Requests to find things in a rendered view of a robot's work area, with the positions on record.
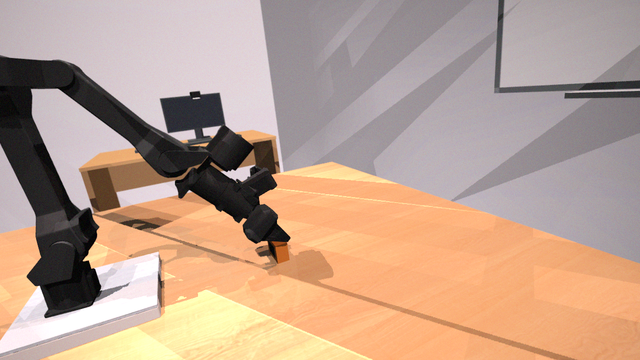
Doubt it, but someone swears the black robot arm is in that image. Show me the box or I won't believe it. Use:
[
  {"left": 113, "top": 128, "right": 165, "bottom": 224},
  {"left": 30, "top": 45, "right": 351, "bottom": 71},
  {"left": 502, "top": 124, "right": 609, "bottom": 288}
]
[{"left": 0, "top": 55, "right": 254, "bottom": 318}]

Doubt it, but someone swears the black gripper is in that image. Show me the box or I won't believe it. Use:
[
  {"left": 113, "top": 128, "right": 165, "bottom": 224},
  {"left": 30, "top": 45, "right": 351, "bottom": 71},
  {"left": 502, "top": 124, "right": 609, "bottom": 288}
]
[{"left": 211, "top": 178, "right": 291, "bottom": 244}]

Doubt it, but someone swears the orange block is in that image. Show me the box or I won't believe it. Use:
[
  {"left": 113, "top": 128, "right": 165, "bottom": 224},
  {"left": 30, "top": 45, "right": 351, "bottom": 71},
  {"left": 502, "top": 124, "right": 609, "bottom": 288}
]
[{"left": 267, "top": 241, "right": 290, "bottom": 264}]

